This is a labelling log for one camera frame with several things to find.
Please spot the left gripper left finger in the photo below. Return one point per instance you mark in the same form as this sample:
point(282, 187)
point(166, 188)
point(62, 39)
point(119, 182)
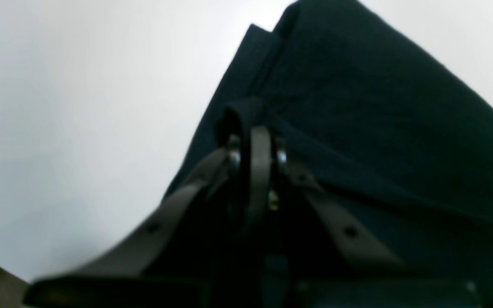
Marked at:
point(117, 280)

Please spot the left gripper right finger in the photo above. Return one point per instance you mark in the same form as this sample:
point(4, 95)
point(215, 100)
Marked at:
point(380, 278)

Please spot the black T-shirt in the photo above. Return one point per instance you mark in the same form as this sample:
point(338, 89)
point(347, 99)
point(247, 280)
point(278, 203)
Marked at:
point(394, 136)

